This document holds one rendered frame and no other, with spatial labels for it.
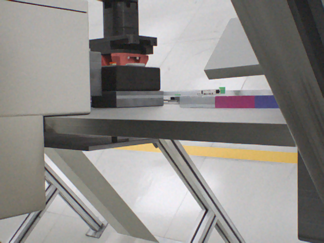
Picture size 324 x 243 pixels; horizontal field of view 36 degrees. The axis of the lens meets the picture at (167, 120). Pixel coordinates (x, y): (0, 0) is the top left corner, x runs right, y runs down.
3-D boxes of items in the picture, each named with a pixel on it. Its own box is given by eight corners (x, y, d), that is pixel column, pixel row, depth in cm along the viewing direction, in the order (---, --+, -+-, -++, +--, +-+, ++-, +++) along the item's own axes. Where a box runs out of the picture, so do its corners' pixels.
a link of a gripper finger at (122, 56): (121, 101, 75) (119, 39, 74) (89, 101, 79) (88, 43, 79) (151, 100, 80) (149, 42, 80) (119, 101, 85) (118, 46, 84)
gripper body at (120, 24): (130, 46, 73) (129, -4, 73) (85, 51, 80) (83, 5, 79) (158, 49, 78) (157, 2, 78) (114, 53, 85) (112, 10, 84)
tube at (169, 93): (220, 94, 102) (219, 88, 102) (225, 93, 101) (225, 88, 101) (2, 106, 63) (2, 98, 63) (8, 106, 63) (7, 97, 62)
